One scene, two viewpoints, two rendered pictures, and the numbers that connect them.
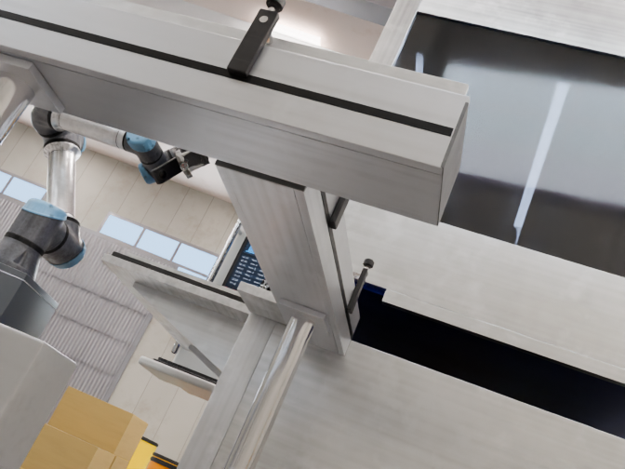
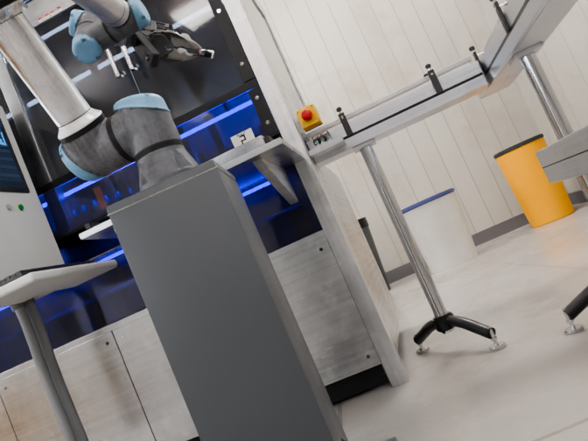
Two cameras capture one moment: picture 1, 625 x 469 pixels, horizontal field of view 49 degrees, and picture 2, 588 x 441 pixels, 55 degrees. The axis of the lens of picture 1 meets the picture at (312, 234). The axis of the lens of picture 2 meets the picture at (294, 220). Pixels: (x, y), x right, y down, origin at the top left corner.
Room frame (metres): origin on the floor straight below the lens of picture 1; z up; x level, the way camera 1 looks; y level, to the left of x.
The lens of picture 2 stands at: (1.88, 2.03, 0.51)
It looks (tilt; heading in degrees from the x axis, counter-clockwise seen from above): 5 degrees up; 263
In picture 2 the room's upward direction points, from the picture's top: 24 degrees counter-clockwise
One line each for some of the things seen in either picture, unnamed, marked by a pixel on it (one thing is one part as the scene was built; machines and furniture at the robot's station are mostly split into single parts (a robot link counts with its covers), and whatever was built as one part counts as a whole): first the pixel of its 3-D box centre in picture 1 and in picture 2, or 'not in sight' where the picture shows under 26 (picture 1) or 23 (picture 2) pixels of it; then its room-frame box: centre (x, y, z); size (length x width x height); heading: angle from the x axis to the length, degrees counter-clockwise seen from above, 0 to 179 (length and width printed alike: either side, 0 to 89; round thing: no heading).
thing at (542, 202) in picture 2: not in sight; (535, 182); (-0.88, -2.78, 0.37); 0.46 x 0.46 x 0.74
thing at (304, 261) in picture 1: (313, 244); (391, 108); (1.11, -0.01, 0.92); 0.69 x 0.15 x 0.16; 163
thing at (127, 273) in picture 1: (225, 337); (204, 194); (1.88, 0.10, 0.87); 0.70 x 0.48 x 0.02; 163
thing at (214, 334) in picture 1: (183, 329); (277, 183); (1.64, 0.18, 0.79); 0.34 x 0.03 x 0.13; 73
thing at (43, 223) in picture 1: (39, 223); (144, 125); (1.94, 0.73, 0.96); 0.13 x 0.12 x 0.14; 161
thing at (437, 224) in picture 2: not in sight; (439, 231); (0.12, -2.79, 0.31); 0.53 x 0.51 x 0.62; 171
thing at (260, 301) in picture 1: (274, 307); (328, 148); (1.40, 0.01, 0.87); 0.14 x 0.13 x 0.02; 73
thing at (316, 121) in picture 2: not in sight; (309, 117); (1.42, 0.04, 0.99); 0.08 x 0.07 x 0.07; 73
